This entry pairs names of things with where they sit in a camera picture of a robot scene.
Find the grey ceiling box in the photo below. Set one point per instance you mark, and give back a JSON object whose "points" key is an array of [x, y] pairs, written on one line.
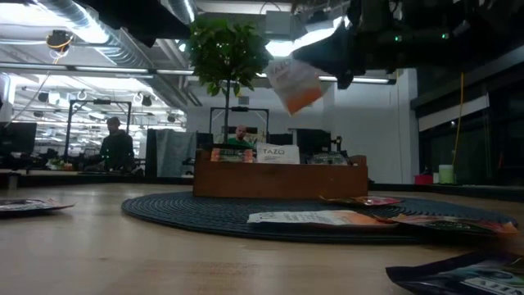
{"points": [[278, 24]]}

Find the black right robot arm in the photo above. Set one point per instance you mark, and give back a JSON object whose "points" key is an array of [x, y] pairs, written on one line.
{"points": [[471, 28]]}

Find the black monitor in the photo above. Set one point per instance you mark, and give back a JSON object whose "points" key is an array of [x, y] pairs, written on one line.
{"points": [[18, 137]]}

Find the red box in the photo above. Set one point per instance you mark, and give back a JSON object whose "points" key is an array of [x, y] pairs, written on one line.
{"points": [[423, 179]]}

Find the white and orange tea packet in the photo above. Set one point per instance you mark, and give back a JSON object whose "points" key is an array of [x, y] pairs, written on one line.
{"points": [[278, 154], [301, 92], [319, 218]]}

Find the grey partition cloth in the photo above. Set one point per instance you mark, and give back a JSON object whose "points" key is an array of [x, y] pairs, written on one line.
{"points": [[174, 153]]}

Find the black cabinet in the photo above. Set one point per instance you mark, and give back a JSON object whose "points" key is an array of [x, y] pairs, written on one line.
{"points": [[313, 139]]}

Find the pale green cup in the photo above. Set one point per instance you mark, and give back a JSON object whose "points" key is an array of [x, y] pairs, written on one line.
{"points": [[446, 174]]}

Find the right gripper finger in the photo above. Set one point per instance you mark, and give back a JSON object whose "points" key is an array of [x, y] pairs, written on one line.
{"points": [[345, 80], [323, 49]]}

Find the round dark woven placemat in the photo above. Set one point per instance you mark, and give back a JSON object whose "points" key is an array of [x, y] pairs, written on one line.
{"points": [[184, 217]]}

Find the black tea packet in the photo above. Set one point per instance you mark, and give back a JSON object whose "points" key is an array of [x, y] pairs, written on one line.
{"points": [[462, 278], [327, 159]]}

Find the grey wall vent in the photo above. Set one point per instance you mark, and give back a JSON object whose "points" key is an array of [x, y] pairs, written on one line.
{"points": [[244, 100]]}

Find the person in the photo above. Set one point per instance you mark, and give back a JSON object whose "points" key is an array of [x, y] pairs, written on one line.
{"points": [[240, 135], [116, 149]]}

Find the ceiling light strip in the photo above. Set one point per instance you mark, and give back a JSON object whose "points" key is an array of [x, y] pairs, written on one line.
{"points": [[82, 69], [368, 79]]}

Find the black clamp stand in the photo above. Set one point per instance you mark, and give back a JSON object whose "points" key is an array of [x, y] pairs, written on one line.
{"points": [[337, 143]]}

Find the wooden three-compartment tray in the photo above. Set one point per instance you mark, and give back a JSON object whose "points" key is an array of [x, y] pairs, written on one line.
{"points": [[278, 180]]}

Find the background black rig frame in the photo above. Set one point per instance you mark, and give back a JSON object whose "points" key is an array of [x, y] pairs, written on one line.
{"points": [[239, 109], [100, 102]]}

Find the green potted plant black pot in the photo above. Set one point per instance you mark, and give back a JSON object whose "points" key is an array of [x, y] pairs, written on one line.
{"points": [[227, 53]]}

